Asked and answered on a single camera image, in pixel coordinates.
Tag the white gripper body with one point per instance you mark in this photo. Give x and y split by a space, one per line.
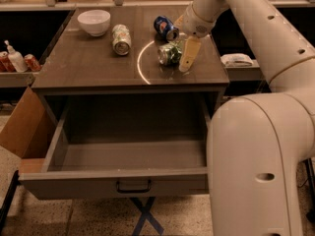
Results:
193 24

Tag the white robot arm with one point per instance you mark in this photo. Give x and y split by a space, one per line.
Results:
256 141

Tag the blue pepsi can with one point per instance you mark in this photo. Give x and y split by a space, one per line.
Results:
166 29

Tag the pale green soda can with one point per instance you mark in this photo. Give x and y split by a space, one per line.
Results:
121 41

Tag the grey drawer cabinet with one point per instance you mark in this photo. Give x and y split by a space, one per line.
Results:
82 64

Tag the open grey top drawer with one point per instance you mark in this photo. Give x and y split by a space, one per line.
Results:
102 150

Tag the red soda can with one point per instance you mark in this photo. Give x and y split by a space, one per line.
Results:
32 63

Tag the red can at edge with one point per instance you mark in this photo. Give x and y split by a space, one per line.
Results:
5 63

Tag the folded white cloth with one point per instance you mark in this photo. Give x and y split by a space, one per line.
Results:
236 60

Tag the white ceramic bowl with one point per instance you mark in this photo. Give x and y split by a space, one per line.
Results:
94 22

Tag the white pump bottle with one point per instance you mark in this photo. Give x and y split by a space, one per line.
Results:
16 58

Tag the brown cardboard box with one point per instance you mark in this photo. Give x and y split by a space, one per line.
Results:
28 132

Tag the black stand right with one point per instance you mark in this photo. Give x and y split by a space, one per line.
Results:
311 182

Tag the black bar left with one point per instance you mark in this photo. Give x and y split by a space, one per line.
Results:
4 209

